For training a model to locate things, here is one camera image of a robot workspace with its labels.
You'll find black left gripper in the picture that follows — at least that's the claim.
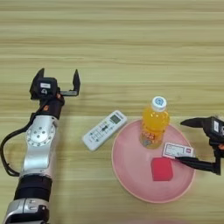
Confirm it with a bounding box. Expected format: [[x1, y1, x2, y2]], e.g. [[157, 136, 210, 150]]
[[29, 67, 81, 120]]

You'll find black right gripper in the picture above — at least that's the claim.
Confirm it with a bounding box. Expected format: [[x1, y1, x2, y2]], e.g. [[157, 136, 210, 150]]
[[174, 116, 224, 176]]

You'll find orange juice bottle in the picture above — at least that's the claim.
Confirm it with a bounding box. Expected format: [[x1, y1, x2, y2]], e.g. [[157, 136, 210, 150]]
[[139, 95, 171, 150]]

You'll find white remote control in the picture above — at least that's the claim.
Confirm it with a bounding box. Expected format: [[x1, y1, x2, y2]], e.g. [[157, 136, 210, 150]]
[[81, 109, 128, 152]]

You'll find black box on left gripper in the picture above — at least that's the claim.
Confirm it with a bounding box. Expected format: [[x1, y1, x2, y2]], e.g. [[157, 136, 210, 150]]
[[30, 77, 59, 100]]

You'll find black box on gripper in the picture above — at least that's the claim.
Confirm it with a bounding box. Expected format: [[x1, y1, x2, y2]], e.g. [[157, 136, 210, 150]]
[[203, 115, 224, 140], [30, 77, 59, 100]]

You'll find white card with red logo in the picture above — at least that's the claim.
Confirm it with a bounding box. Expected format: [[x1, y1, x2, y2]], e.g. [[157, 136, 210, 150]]
[[162, 142, 194, 161]]

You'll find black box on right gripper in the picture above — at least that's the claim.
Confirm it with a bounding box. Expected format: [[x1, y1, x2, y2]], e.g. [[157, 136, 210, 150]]
[[203, 115, 224, 140]]

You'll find red cube block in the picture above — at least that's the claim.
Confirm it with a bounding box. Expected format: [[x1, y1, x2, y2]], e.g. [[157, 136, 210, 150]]
[[150, 157, 174, 182]]

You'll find pink round plate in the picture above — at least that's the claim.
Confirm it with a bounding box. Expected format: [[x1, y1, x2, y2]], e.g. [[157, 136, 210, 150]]
[[111, 118, 196, 204]]

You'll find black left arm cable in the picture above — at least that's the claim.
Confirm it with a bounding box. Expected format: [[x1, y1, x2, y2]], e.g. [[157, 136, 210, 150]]
[[0, 112, 39, 178]]

